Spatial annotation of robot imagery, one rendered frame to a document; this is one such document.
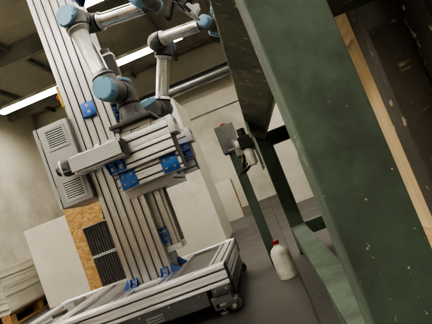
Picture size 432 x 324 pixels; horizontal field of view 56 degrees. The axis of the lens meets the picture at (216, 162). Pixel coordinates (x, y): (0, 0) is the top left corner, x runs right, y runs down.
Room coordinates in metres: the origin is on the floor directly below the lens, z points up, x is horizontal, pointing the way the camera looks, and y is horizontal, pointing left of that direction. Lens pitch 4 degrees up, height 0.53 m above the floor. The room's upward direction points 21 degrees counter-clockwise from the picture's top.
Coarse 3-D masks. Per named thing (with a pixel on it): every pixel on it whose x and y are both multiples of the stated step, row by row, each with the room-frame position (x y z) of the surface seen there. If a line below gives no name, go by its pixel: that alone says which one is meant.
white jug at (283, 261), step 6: (276, 240) 2.15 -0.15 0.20; (276, 246) 2.15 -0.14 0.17; (282, 246) 2.14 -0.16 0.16; (276, 252) 2.12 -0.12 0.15; (282, 252) 2.12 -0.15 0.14; (288, 252) 2.14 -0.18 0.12; (276, 258) 2.12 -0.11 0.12; (282, 258) 2.12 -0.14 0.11; (288, 258) 2.12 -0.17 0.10; (276, 264) 2.13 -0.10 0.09; (282, 264) 2.12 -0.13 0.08; (288, 264) 2.12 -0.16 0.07; (276, 270) 2.15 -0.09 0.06; (282, 270) 2.12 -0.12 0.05; (288, 270) 2.12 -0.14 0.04; (294, 270) 2.13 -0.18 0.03; (282, 276) 2.13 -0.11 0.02; (288, 276) 2.12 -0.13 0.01
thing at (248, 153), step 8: (240, 128) 1.94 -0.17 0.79; (248, 128) 1.91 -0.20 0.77; (240, 136) 1.94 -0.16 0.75; (248, 136) 1.93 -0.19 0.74; (232, 144) 2.08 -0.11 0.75; (240, 144) 1.93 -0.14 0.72; (248, 144) 1.93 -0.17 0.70; (232, 152) 2.16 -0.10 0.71; (240, 152) 2.08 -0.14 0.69; (248, 152) 1.93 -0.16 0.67; (256, 152) 2.16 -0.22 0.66; (248, 160) 1.94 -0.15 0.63; (256, 160) 1.94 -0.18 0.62; (248, 168) 2.28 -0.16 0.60; (264, 168) 2.15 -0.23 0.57
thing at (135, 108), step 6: (126, 102) 2.03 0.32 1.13; (132, 102) 2.03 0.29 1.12; (138, 102) 2.06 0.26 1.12; (120, 108) 2.04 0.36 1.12; (126, 108) 2.02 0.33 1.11; (132, 108) 2.02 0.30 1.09; (138, 108) 2.04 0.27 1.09; (120, 114) 2.05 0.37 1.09; (126, 114) 2.01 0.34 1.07; (132, 114) 2.01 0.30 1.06; (138, 114) 2.02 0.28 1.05; (120, 120) 2.04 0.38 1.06
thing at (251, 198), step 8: (232, 160) 2.58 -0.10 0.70; (240, 160) 2.58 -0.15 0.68; (240, 168) 2.58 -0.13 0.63; (240, 176) 2.58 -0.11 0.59; (248, 184) 2.58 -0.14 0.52; (248, 192) 2.58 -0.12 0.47; (248, 200) 2.58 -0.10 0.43; (256, 200) 2.58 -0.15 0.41; (256, 208) 2.58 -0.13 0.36; (256, 216) 2.58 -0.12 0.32; (256, 224) 2.58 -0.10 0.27; (264, 224) 2.58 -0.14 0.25; (264, 232) 2.58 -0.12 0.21; (264, 240) 2.58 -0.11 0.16; (272, 240) 2.58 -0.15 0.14; (272, 248) 2.58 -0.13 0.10; (272, 264) 2.58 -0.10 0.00
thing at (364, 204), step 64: (256, 0) 0.46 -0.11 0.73; (320, 0) 0.46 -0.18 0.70; (384, 0) 0.62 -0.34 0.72; (320, 64) 0.46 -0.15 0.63; (384, 64) 0.63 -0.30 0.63; (320, 128) 0.46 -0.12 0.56; (320, 192) 0.47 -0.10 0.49; (384, 192) 0.46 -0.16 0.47; (320, 256) 1.54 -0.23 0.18; (384, 256) 0.46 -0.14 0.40; (384, 320) 0.46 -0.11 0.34
